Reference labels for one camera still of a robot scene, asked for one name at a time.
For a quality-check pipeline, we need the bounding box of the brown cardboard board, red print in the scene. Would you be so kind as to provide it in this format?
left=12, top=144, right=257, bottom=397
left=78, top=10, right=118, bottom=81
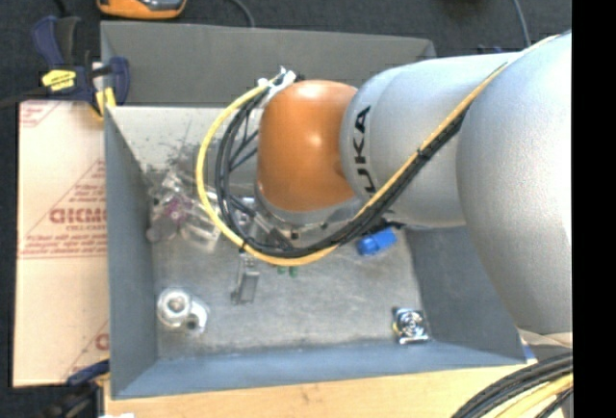
left=12, top=99, right=113, bottom=389

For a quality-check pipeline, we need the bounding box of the grey metal bin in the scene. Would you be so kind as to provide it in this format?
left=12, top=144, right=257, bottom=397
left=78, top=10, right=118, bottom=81
left=99, top=20, right=538, bottom=401

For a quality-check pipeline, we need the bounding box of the clear thing with purple print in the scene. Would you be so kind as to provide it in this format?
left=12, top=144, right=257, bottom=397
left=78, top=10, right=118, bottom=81
left=145, top=168, right=197, bottom=244

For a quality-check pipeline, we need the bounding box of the blue plastic piece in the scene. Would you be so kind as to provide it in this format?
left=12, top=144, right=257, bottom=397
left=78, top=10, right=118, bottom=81
left=355, top=227, right=399, bottom=257

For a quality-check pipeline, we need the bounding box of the square clear glass dish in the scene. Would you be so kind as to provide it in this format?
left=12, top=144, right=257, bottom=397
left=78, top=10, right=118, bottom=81
left=391, top=306, right=431, bottom=346

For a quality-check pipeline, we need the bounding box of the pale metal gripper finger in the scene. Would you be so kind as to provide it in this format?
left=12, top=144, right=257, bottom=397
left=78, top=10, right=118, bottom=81
left=230, top=256, right=246, bottom=306
left=244, top=267, right=262, bottom=303

